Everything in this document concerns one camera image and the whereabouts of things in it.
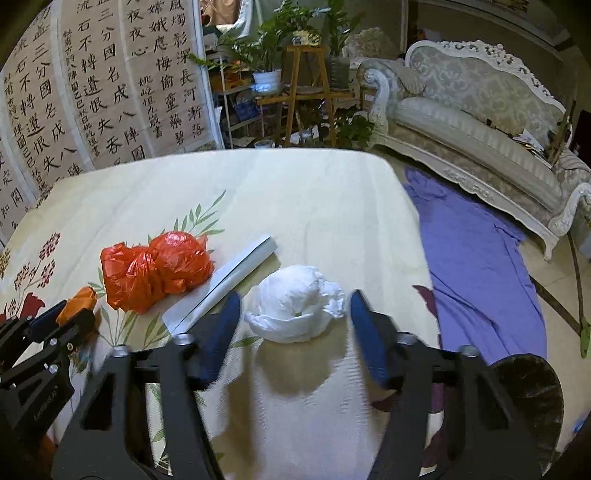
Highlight black round bin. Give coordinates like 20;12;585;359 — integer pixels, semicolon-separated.
489;353;565;467

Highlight ornate white sofa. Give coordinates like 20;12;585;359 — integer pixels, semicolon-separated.
358;39;591;262

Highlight grey sofa cushion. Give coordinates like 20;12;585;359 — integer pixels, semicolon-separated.
392;61;428;96

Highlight white curtain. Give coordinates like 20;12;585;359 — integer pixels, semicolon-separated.
230;0;260;29

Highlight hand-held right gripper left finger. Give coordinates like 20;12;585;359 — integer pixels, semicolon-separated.
52;291;243;480

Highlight orange wrapper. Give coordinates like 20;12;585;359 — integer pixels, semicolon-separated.
55;286;98;325

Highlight tall green plant grey pot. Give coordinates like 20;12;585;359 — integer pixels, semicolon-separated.
318;0;366;92

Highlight purple cloth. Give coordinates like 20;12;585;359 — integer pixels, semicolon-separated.
403;166;548;366

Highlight papers on sofa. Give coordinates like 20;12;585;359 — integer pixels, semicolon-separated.
510;129;553;163

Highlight metal shelf rack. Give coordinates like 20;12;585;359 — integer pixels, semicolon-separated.
210;68;260;151

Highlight floral tablecloth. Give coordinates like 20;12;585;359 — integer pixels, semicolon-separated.
0;148;445;480

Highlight calligraphy folding screen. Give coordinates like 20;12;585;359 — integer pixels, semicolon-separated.
0;0;219;250

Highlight wooden plant stand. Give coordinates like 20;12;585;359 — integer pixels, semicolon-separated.
256;45;357;149

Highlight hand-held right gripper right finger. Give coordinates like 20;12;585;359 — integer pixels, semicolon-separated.
349;289;542;480

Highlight green plant in white pot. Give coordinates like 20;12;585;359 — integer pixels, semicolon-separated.
226;13;297;96

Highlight red plastic bag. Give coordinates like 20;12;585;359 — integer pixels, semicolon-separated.
100;231;216;315

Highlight white paper strip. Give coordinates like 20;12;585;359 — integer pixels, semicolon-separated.
161;234;278;336

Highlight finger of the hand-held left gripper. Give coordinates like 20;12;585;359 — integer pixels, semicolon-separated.
0;301;66;343
16;308;96;370

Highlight small leafy floor plant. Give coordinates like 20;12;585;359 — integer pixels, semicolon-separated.
331;111;376;151

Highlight white plastic bag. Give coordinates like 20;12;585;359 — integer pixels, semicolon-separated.
244;264;346;343

